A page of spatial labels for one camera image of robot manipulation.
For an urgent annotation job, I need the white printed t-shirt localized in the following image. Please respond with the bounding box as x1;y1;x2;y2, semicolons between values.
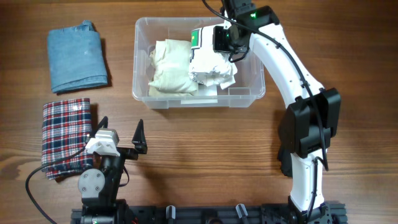
188;24;238;90

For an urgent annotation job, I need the cream garment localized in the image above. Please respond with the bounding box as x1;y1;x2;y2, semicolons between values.
148;39;198;96

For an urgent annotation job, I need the black garment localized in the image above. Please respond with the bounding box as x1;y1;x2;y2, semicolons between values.
277;146;292;177

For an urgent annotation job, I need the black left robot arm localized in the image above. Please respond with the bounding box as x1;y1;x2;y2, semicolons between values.
73;147;139;224

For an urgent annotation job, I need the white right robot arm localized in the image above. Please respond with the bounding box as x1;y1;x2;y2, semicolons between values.
132;1;341;220

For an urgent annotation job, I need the clear plastic storage bin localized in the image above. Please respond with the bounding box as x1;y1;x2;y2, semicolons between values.
131;17;266;109

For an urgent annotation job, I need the folded red plaid shirt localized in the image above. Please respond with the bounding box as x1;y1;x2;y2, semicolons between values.
42;98;93;180

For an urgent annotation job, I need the folded blue denim garment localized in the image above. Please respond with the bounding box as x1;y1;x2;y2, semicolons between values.
47;20;108;93

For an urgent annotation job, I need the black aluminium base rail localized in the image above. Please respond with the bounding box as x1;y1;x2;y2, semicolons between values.
70;202;348;224

